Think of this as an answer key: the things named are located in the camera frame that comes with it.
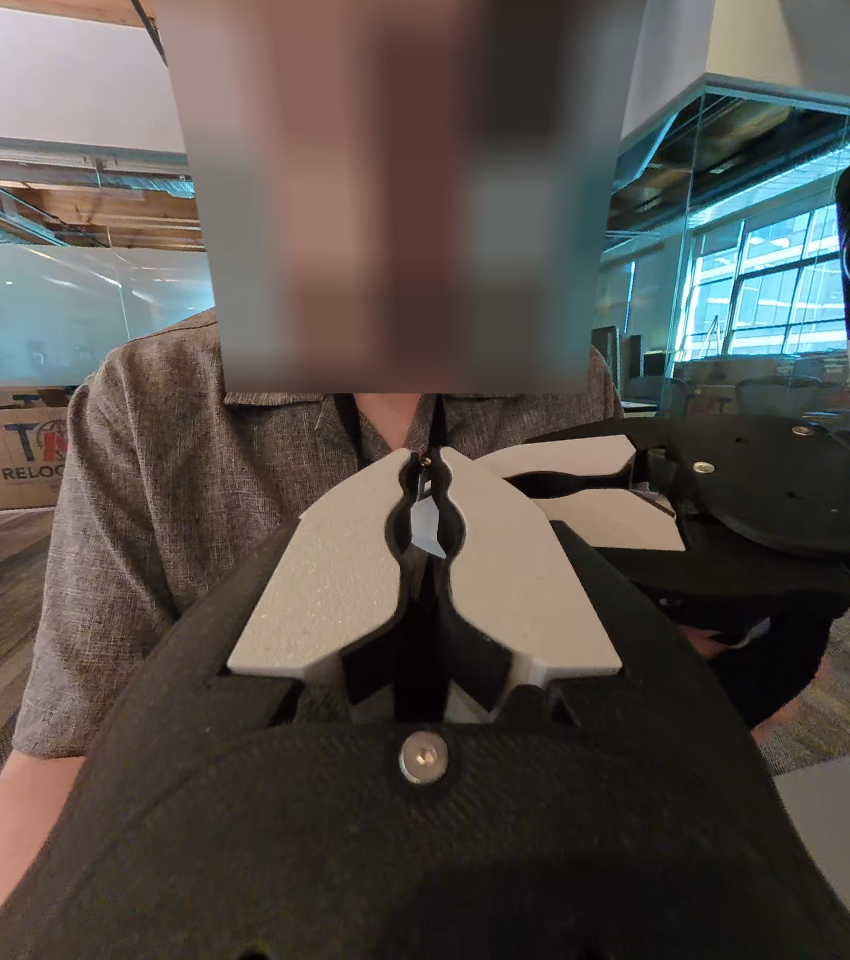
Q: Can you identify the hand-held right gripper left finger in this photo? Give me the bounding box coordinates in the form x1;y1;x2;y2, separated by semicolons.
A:
227;447;427;682

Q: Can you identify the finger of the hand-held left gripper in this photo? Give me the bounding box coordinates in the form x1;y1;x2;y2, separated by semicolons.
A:
479;435;637;489
532;486;686;554

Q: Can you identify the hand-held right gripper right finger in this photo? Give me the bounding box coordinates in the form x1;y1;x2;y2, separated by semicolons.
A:
431;447;624;690

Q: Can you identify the printed cardboard box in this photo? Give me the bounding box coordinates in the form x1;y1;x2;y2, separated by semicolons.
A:
0;405;72;513

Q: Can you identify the black lanyard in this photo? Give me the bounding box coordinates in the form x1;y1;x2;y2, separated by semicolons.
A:
331;391;450;481

